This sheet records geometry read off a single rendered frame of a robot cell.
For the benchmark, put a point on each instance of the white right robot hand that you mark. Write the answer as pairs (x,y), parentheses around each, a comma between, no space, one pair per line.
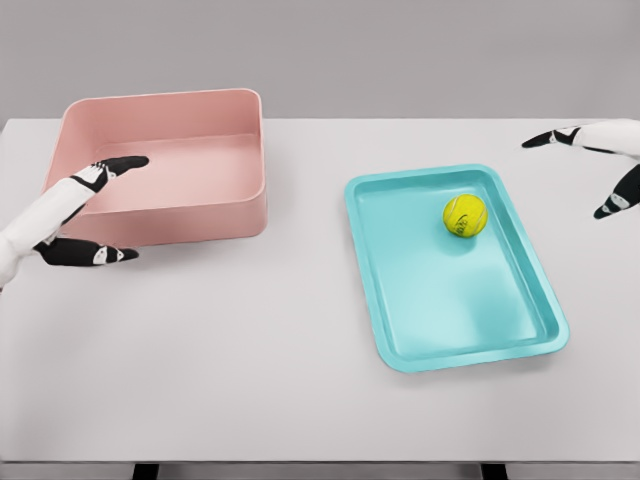
(607,132)

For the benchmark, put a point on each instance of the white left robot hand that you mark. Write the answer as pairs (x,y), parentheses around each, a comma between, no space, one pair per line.
(35,217)

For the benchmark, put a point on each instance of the pink rectangular basket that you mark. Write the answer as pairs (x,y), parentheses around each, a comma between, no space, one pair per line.
(170,165)

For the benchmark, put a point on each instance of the yellow tennis ball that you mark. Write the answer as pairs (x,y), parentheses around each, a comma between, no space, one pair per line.
(465,216)

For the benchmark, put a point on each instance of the blue rectangular tray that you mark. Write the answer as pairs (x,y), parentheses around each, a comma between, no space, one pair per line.
(450,280)

